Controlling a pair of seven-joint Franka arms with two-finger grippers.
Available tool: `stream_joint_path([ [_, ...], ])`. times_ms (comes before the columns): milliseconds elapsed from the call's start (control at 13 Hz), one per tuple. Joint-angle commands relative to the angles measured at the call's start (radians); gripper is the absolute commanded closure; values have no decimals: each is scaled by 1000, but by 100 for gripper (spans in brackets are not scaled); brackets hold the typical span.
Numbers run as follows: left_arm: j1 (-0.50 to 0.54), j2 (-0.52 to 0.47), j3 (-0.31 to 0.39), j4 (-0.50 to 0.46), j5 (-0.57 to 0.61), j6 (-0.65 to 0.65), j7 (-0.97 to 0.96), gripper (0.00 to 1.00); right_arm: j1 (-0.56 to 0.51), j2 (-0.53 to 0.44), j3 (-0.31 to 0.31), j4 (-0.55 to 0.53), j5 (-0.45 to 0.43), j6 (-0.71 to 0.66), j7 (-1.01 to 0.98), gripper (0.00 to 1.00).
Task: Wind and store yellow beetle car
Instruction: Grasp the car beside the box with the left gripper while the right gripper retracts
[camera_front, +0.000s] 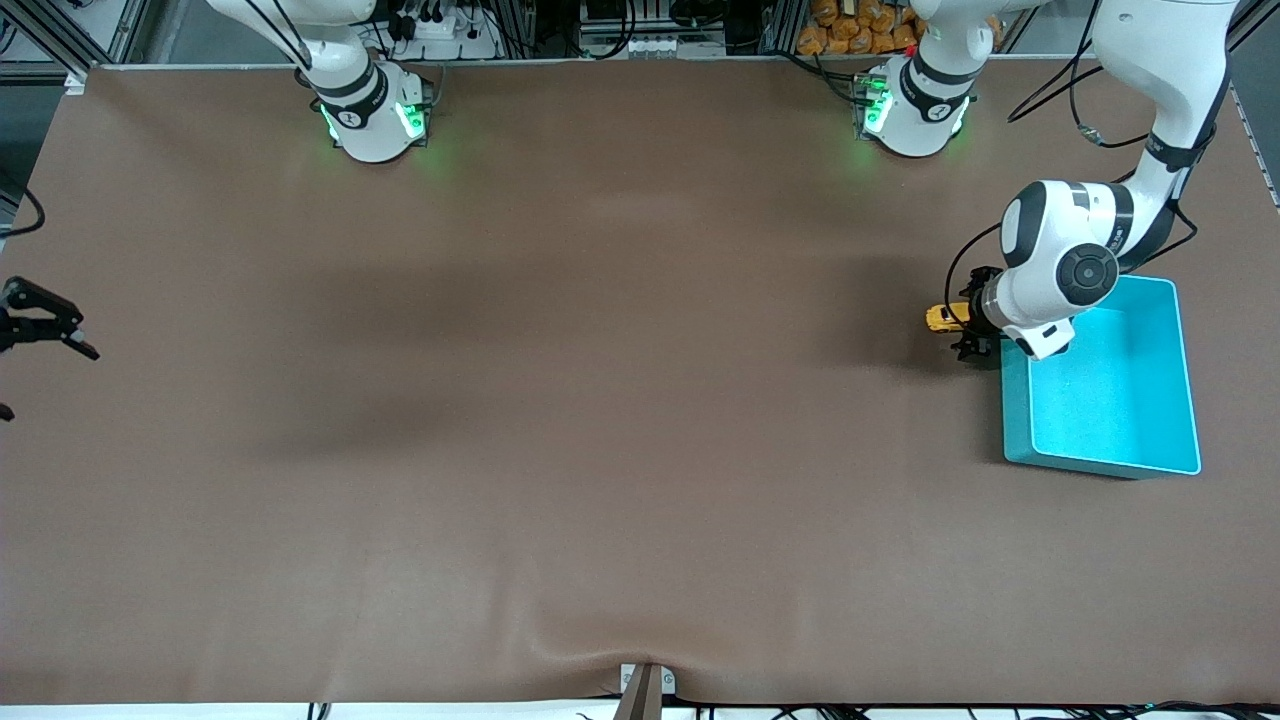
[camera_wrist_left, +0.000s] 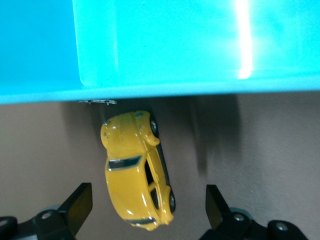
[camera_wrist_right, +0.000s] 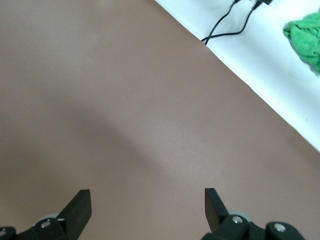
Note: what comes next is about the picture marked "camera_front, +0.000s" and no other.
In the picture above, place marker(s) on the white terminal block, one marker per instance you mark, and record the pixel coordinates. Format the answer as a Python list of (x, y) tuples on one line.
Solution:
[(680, 47)]

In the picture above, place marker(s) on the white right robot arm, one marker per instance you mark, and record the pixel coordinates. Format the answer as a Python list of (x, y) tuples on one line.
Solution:
[(375, 130)]

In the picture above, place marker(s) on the white power strip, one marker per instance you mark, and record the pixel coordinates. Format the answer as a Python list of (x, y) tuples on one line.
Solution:
[(440, 30)]

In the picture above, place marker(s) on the yellow toy beetle car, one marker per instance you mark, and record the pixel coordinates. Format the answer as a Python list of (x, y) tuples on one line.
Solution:
[(940, 317)]

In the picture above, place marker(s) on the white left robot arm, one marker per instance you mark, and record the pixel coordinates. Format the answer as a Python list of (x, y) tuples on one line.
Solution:
[(1150, 50)]

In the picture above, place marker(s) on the turquoise plastic bin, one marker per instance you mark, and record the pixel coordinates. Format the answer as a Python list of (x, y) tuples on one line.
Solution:
[(1110, 420)]

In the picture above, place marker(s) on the brown table mat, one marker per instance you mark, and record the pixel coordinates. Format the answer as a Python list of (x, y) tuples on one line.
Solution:
[(640, 450)]

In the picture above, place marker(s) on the pile of orange items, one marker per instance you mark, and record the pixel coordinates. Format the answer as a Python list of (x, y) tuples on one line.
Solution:
[(850, 35)]

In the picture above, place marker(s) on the small white mat clip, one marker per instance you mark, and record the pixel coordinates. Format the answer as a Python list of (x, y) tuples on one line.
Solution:
[(76, 84)]

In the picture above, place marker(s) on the black electronics box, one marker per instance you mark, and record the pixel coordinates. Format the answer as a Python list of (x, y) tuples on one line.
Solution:
[(610, 10)]

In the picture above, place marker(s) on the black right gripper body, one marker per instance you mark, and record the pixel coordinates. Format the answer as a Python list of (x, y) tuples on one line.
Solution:
[(22, 322)]

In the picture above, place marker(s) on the metal table clamp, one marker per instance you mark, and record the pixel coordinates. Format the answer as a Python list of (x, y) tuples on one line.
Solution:
[(645, 695)]

